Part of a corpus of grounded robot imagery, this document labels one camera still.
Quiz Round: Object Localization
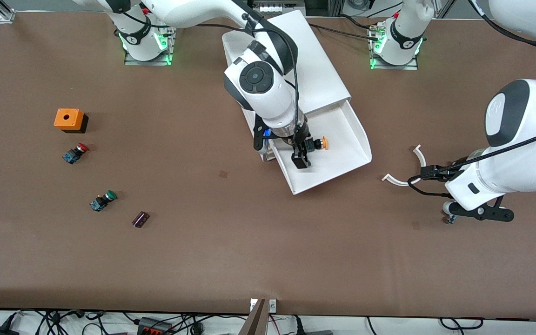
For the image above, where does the black floor cable loop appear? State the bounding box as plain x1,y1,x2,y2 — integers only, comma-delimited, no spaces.
439,317,484,330

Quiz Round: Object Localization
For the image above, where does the black cable on table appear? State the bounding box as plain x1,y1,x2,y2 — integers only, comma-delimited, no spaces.
309,14,381,41

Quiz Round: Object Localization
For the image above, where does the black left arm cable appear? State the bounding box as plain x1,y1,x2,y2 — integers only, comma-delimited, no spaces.
407,0,536,198

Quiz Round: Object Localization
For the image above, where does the orange button enclosure box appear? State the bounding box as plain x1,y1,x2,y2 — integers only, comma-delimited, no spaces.
54,108,89,134

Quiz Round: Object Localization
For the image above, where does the red mushroom push button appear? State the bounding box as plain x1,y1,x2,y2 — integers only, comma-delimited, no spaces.
62,142,90,165

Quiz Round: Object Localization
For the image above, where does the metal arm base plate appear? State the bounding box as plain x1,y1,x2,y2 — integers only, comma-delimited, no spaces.
369,26,419,71
124,20,178,66

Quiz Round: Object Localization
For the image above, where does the brown wooden strut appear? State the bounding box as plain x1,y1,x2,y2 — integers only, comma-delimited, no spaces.
239,299,268,335

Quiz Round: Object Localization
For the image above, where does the white plastic drawer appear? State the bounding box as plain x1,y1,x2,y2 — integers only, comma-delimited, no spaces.
267,100,373,196

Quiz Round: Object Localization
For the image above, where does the white drawer cabinet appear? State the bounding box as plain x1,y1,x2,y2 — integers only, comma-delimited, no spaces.
221,9,352,162

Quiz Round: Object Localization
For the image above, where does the green mushroom push button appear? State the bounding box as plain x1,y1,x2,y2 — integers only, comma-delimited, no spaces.
90,190,118,213

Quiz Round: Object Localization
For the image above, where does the black power strip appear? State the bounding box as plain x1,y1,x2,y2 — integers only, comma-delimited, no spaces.
137,316,173,335

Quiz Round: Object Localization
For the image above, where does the white curved plastic clip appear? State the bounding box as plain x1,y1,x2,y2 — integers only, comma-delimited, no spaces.
382,145,427,187

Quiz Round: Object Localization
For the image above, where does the aluminium frame post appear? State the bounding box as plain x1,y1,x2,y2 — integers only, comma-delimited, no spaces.
0,0,16,23

